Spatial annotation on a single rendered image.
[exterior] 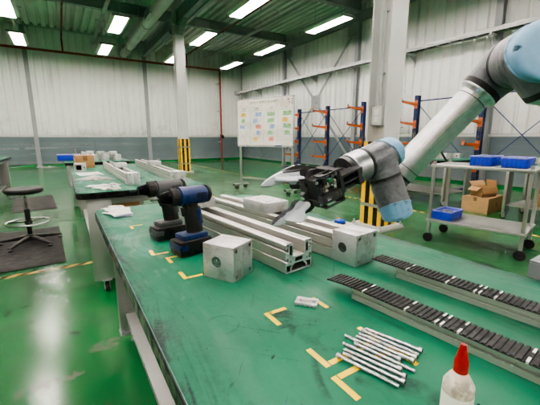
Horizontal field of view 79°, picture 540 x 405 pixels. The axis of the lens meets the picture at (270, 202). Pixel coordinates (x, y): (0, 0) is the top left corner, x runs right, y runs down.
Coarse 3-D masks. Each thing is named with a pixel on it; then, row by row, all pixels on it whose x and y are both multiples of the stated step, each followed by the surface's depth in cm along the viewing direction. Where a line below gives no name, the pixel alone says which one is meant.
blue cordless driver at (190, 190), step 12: (168, 192) 99; (180, 192) 101; (192, 192) 102; (204, 192) 105; (168, 204) 99; (180, 204) 102; (192, 204) 104; (192, 216) 105; (192, 228) 106; (180, 240) 104; (192, 240) 104; (204, 240) 107; (180, 252) 102; (192, 252) 104
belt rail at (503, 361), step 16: (352, 288) 76; (368, 304) 73; (384, 304) 70; (400, 320) 67; (416, 320) 65; (448, 336) 61; (480, 352) 56; (496, 352) 54; (512, 368) 53; (528, 368) 51
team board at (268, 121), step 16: (272, 96) 656; (288, 96) 634; (240, 112) 715; (256, 112) 688; (272, 112) 663; (288, 112) 639; (240, 128) 722; (256, 128) 694; (272, 128) 668; (288, 128) 644; (240, 144) 729; (256, 144) 701; (272, 144) 675; (288, 144) 651; (240, 160) 741; (240, 176) 749; (288, 192) 655
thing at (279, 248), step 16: (208, 208) 137; (208, 224) 123; (224, 224) 113; (240, 224) 110; (256, 224) 111; (256, 240) 100; (272, 240) 93; (288, 240) 99; (304, 240) 94; (256, 256) 100; (272, 256) 96; (288, 256) 90; (304, 256) 94; (288, 272) 91
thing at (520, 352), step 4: (520, 344) 54; (516, 348) 53; (520, 348) 53; (524, 348) 54; (528, 348) 53; (512, 352) 52; (516, 352) 52; (520, 352) 53; (524, 352) 52; (528, 352) 53; (512, 356) 52; (516, 356) 52; (520, 356) 51; (524, 356) 52; (520, 360) 51
